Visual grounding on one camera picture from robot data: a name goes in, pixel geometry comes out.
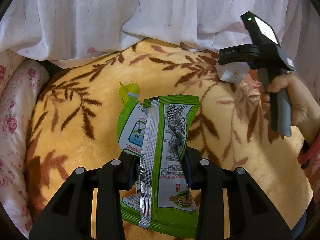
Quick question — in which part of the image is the small white box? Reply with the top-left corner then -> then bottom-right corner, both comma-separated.
216,64 -> 245,85

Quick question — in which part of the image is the white streaked sheet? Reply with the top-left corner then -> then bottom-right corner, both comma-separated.
0,0 -> 303,68

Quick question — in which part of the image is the green snack packet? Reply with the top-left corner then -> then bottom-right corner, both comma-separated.
117,82 -> 200,238

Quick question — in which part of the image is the floral quilt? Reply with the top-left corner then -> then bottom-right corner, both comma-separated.
0,51 -> 50,233

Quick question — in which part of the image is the person's right hand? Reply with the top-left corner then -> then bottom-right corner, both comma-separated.
259,74 -> 320,145

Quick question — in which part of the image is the yellow leaf-print blanket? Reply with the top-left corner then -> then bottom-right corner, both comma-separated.
24,39 -> 314,240

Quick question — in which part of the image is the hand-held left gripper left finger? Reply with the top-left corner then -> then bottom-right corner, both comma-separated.
29,149 -> 140,240

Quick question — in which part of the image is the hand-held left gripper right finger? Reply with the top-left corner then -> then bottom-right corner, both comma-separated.
184,147 -> 293,240

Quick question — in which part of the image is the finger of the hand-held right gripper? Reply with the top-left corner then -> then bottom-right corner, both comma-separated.
217,45 -> 260,65

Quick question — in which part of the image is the person's right forearm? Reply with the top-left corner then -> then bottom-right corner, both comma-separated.
296,127 -> 320,180

